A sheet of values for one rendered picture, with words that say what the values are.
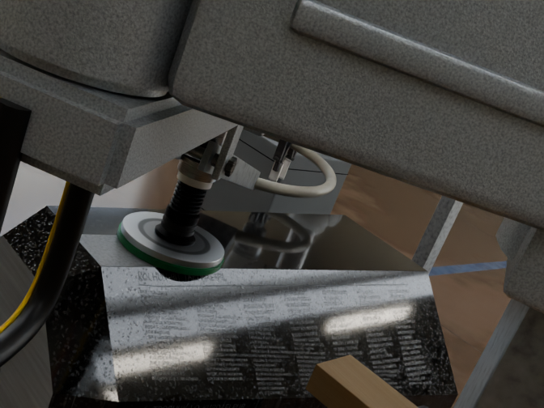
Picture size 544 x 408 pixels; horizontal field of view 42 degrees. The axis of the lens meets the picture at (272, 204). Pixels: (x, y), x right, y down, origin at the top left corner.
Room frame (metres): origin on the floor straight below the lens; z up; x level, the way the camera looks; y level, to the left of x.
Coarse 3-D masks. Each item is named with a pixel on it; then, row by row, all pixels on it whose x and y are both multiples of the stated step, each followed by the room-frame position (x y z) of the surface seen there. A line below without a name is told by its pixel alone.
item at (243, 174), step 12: (216, 144) 1.10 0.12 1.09; (180, 156) 1.35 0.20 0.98; (192, 156) 1.11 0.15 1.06; (204, 156) 1.08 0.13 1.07; (216, 156) 1.11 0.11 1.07; (204, 168) 1.08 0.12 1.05; (228, 168) 1.10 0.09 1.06; (240, 168) 1.42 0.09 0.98; (252, 168) 1.58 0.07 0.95; (228, 180) 1.33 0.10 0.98; (240, 180) 1.48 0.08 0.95; (252, 180) 1.65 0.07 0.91
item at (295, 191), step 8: (264, 136) 2.19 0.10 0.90; (304, 152) 2.14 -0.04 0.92; (312, 152) 2.13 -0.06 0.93; (312, 160) 2.11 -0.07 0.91; (320, 160) 2.09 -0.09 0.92; (320, 168) 2.07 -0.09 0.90; (328, 168) 2.03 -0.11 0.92; (328, 176) 1.97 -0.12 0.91; (256, 184) 1.73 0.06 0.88; (264, 184) 1.73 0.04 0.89; (272, 184) 1.74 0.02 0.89; (280, 184) 1.76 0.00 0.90; (328, 184) 1.89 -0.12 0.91; (272, 192) 1.74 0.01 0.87; (280, 192) 1.75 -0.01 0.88; (288, 192) 1.76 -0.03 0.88; (296, 192) 1.77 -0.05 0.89; (304, 192) 1.79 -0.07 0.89; (312, 192) 1.81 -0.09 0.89; (320, 192) 1.83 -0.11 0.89; (328, 192) 1.88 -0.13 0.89
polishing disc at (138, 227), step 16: (128, 224) 1.29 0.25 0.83; (144, 224) 1.32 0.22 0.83; (128, 240) 1.24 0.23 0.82; (144, 240) 1.24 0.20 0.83; (160, 240) 1.27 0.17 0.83; (208, 240) 1.37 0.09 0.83; (160, 256) 1.22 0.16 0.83; (176, 256) 1.23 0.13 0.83; (192, 256) 1.26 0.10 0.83; (208, 256) 1.29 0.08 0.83
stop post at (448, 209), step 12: (444, 204) 3.38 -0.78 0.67; (456, 204) 3.36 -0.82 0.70; (432, 216) 3.40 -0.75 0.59; (444, 216) 3.36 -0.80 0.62; (456, 216) 3.40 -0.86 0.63; (432, 228) 3.38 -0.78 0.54; (444, 228) 3.36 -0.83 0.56; (432, 240) 3.36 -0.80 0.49; (444, 240) 3.40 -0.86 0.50; (420, 252) 3.38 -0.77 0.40; (432, 252) 3.36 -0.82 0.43; (420, 264) 3.36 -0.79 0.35; (432, 264) 3.39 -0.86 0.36
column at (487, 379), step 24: (504, 312) 0.90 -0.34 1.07; (528, 312) 0.74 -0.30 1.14; (504, 336) 0.79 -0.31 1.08; (528, 336) 0.73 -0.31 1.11; (480, 360) 0.89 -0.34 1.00; (504, 360) 0.74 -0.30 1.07; (528, 360) 0.73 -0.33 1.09; (480, 384) 0.78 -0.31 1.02; (504, 384) 0.73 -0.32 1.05; (528, 384) 0.73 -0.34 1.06
